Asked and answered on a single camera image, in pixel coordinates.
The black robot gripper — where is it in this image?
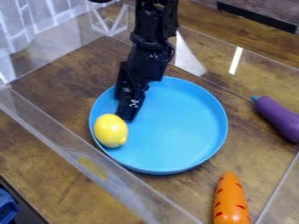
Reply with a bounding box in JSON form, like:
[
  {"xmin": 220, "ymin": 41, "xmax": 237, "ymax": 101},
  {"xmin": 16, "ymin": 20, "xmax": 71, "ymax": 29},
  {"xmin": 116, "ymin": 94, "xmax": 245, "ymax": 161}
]
[{"xmin": 115, "ymin": 33, "xmax": 173, "ymax": 122}]

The yellow lemon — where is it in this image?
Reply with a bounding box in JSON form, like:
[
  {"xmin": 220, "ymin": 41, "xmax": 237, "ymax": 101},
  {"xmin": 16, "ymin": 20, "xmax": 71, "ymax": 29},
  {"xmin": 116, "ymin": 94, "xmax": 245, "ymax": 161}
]
[{"xmin": 93, "ymin": 114, "xmax": 128, "ymax": 148}]

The blue round tray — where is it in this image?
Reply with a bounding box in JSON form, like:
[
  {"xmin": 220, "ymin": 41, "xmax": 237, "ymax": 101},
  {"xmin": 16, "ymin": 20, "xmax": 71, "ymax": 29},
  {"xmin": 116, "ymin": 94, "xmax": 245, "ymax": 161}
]
[{"xmin": 100, "ymin": 76, "xmax": 229, "ymax": 175}]

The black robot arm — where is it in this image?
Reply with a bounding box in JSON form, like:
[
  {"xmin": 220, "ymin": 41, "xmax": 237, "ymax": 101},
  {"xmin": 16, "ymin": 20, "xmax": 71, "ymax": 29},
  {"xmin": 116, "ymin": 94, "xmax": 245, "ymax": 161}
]
[{"xmin": 115, "ymin": 0, "xmax": 179, "ymax": 121}]

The purple toy eggplant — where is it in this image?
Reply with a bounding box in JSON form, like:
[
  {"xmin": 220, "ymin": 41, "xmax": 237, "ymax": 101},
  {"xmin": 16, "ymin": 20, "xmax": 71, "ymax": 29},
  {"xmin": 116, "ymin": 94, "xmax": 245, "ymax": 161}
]
[{"xmin": 251, "ymin": 95, "xmax": 299, "ymax": 143}]

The orange toy carrot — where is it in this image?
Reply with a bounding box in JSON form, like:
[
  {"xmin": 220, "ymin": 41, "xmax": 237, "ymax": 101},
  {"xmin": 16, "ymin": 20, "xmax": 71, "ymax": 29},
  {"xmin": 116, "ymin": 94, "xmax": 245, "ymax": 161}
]
[{"xmin": 213, "ymin": 171, "xmax": 251, "ymax": 224}]

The blue plastic object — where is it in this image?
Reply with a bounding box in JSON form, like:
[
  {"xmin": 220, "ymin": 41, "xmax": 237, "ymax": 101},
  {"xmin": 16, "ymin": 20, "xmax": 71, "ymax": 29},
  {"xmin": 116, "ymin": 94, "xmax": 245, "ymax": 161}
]
[{"xmin": 0, "ymin": 188, "xmax": 18, "ymax": 224}]

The clear acrylic enclosure wall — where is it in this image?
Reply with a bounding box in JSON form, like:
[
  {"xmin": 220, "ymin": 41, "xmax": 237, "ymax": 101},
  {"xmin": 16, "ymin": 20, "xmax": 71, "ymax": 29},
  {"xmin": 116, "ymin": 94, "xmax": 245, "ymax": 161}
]
[{"xmin": 0, "ymin": 0, "xmax": 299, "ymax": 224}]

